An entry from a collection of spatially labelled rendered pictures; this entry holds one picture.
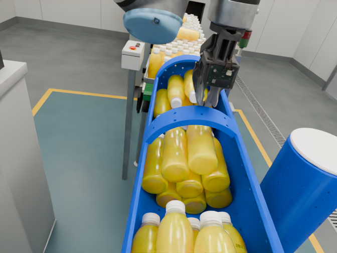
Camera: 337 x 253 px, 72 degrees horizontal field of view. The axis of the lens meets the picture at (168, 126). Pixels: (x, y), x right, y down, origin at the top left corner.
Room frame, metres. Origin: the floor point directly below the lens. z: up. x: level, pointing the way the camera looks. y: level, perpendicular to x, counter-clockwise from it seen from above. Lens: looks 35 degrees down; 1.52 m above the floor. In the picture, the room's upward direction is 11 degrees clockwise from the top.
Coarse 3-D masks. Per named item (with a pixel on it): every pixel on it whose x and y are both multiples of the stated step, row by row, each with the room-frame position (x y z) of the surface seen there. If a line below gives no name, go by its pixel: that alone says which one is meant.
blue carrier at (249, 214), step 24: (168, 72) 0.90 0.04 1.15; (168, 120) 0.46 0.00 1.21; (192, 120) 0.45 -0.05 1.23; (216, 120) 0.47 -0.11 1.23; (144, 144) 0.44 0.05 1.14; (240, 144) 0.43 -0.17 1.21; (240, 168) 0.47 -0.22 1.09; (144, 192) 0.39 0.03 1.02; (240, 192) 0.42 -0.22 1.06; (192, 216) 0.39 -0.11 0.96; (240, 216) 0.36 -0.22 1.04; (264, 216) 0.24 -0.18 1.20; (264, 240) 0.27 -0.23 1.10
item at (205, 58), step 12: (216, 36) 0.51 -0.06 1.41; (228, 36) 0.46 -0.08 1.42; (240, 36) 0.46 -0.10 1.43; (216, 48) 0.47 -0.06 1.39; (228, 48) 0.46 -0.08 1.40; (204, 60) 0.47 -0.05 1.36; (216, 60) 0.46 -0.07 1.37; (228, 60) 0.47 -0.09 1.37; (204, 72) 0.46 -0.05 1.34; (216, 72) 0.46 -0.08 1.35; (228, 72) 0.46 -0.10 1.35; (216, 84) 0.46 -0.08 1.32; (228, 84) 0.46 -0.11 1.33
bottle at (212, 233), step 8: (208, 224) 0.24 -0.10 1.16; (216, 224) 0.24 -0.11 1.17; (200, 232) 0.22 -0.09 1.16; (208, 232) 0.21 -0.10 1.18; (216, 232) 0.21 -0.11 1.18; (224, 232) 0.22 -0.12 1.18; (200, 240) 0.20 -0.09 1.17; (208, 240) 0.20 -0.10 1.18; (216, 240) 0.20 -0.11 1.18; (224, 240) 0.20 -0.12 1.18; (200, 248) 0.19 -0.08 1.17; (208, 248) 0.19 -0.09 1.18; (216, 248) 0.19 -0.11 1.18; (224, 248) 0.19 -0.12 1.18; (232, 248) 0.19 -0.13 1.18
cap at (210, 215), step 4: (204, 212) 0.26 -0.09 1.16; (208, 212) 0.26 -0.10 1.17; (212, 212) 0.26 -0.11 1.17; (216, 212) 0.26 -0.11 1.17; (200, 216) 0.26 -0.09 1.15; (204, 216) 0.25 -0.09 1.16; (208, 216) 0.25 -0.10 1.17; (212, 216) 0.25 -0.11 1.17; (216, 216) 0.25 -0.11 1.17; (220, 216) 0.26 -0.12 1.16; (200, 220) 0.25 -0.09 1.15; (204, 220) 0.24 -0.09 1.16; (208, 220) 0.24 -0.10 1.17; (216, 220) 0.24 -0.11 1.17; (220, 220) 0.25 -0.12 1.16
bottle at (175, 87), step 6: (168, 78) 0.90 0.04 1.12; (174, 78) 0.86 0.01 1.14; (180, 78) 0.87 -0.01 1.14; (168, 84) 0.84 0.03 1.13; (174, 84) 0.81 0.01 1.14; (180, 84) 0.81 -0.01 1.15; (168, 90) 0.78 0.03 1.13; (174, 90) 0.76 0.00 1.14; (180, 90) 0.77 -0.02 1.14; (168, 96) 0.75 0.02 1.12; (174, 96) 0.74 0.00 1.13; (180, 96) 0.74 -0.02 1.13
